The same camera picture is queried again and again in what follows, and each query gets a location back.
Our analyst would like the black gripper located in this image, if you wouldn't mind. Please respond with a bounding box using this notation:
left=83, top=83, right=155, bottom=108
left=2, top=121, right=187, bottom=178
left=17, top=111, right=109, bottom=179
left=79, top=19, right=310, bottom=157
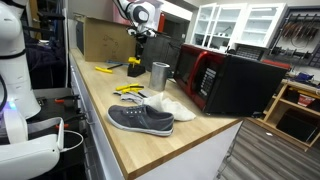
left=134, top=33, right=149, bottom=64

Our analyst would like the black wrench stand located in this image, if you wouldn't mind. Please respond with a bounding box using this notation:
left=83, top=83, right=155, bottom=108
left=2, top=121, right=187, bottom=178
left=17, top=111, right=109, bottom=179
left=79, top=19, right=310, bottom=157
left=127, top=63, right=147, bottom=78

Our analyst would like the white counter cabinet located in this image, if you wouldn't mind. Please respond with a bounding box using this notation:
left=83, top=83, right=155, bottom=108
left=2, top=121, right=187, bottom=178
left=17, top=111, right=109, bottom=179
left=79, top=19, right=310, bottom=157
left=68, top=49, right=244, bottom=180

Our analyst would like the black bag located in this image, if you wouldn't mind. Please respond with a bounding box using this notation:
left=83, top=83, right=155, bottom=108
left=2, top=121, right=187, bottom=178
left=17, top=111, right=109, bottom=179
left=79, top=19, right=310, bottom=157
left=142, top=32, right=185, bottom=72

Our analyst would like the blue tool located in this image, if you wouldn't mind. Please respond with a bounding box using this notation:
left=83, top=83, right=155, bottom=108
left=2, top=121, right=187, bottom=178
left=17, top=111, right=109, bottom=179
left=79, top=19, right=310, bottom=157
left=105, top=59, right=130, bottom=66

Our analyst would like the grey metal cylinder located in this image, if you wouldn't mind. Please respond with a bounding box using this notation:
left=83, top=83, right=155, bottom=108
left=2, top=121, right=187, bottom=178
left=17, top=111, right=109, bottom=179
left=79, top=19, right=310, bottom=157
left=148, top=61, right=172, bottom=92

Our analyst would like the brown cardboard box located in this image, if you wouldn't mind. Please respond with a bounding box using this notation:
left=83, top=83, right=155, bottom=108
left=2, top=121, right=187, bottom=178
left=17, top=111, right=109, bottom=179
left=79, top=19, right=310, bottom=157
left=75, top=15, right=138, bottom=63

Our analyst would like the grey cloth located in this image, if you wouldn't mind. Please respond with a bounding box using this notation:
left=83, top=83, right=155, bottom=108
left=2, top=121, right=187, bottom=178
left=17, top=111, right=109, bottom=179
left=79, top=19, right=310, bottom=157
left=113, top=88, right=155, bottom=105

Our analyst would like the white cloth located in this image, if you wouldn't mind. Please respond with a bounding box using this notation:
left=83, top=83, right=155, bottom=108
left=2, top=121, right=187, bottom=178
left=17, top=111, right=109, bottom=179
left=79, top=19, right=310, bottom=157
left=142, top=92, right=198, bottom=122

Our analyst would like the grey sneaker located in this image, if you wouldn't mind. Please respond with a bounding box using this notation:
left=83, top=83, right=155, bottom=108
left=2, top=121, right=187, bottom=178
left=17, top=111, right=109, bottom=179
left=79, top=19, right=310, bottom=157
left=106, top=104, right=175, bottom=137

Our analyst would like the black clamp orange tip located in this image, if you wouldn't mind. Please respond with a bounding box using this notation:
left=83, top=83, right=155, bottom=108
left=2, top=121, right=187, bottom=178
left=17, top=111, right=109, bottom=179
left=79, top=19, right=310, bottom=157
left=54, top=113, right=89, bottom=131
left=54, top=94, right=81, bottom=105

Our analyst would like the white glass door cabinet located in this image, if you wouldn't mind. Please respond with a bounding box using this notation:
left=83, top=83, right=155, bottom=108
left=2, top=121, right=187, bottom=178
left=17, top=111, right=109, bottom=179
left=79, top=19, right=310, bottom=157
left=191, top=2, right=288, bottom=52

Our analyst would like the red and black microwave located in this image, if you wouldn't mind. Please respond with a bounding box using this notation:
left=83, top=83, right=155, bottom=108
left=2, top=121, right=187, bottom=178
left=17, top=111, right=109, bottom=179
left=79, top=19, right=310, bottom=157
left=172, top=43, right=290, bottom=116

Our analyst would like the black tool pegboard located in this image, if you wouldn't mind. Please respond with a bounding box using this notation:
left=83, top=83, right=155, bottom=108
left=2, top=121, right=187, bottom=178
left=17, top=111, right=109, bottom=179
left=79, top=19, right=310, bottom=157
left=266, top=5, right=320, bottom=69

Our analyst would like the wooden shelf unit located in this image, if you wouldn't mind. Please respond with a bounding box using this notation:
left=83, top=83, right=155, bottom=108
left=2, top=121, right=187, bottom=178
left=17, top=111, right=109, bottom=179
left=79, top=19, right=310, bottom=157
left=262, top=79, right=320, bottom=152

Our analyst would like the long yellow T-handle wrench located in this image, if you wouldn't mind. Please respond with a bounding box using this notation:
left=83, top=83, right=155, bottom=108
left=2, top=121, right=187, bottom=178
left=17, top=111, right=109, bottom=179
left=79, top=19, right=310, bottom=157
left=94, top=63, right=124, bottom=74

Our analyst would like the white cable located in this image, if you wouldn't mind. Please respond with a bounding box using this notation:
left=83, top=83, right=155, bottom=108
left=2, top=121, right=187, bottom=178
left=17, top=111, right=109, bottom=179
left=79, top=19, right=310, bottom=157
left=59, top=129, right=85, bottom=153

